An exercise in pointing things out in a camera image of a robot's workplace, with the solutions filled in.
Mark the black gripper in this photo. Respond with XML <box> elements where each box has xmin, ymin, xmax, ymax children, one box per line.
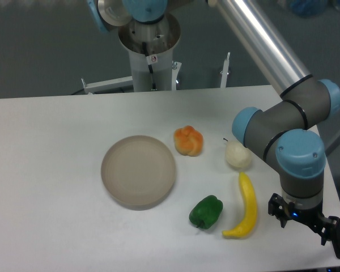
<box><xmin>267</xmin><ymin>191</ymin><xmax>340</xmax><ymax>245</ymax></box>

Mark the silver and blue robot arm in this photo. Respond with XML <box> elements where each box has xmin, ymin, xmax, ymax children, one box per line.
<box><xmin>87</xmin><ymin>1</ymin><xmax>340</xmax><ymax>252</ymax></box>

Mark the yellow banana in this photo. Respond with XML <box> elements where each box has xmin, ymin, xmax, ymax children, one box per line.
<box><xmin>222</xmin><ymin>172</ymin><xmax>258</xmax><ymax>239</ymax></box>

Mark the white pear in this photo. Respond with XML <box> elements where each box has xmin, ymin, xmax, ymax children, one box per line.
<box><xmin>223</xmin><ymin>138</ymin><xmax>252</xmax><ymax>169</ymax></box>

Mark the green bell pepper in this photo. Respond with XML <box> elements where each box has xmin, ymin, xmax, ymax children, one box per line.
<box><xmin>189</xmin><ymin>195</ymin><xmax>223</xmax><ymax>230</ymax></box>

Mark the orange bread roll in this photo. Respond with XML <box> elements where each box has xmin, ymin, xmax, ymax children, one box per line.
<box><xmin>173</xmin><ymin>125</ymin><xmax>203</xmax><ymax>156</ymax></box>

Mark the beige round plate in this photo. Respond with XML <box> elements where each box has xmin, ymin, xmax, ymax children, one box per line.
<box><xmin>101</xmin><ymin>135</ymin><xmax>176</xmax><ymax>210</ymax></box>

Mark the blue object in background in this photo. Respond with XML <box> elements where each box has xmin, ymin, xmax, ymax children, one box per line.
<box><xmin>287</xmin><ymin>0</ymin><xmax>329</xmax><ymax>18</ymax></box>

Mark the white right mounting bracket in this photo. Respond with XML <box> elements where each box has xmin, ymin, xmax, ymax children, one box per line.
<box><xmin>220</xmin><ymin>52</ymin><xmax>231</xmax><ymax>88</ymax></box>

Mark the white mounting bracket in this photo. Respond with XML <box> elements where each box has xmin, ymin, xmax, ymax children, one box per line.
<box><xmin>220</xmin><ymin>52</ymin><xmax>231</xmax><ymax>88</ymax></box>
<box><xmin>81</xmin><ymin>76</ymin><xmax>133</xmax><ymax>94</ymax></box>

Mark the black cable on pedestal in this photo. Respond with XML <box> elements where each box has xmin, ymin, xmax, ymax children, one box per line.
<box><xmin>141</xmin><ymin>41</ymin><xmax>157</xmax><ymax>91</ymax></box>

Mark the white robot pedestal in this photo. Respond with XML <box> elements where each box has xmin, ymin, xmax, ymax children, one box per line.
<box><xmin>118</xmin><ymin>13</ymin><xmax>181</xmax><ymax>92</ymax></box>

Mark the white left mounting bracket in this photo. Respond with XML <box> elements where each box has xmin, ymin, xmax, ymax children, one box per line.
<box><xmin>81</xmin><ymin>76</ymin><xmax>133</xmax><ymax>94</ymax></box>

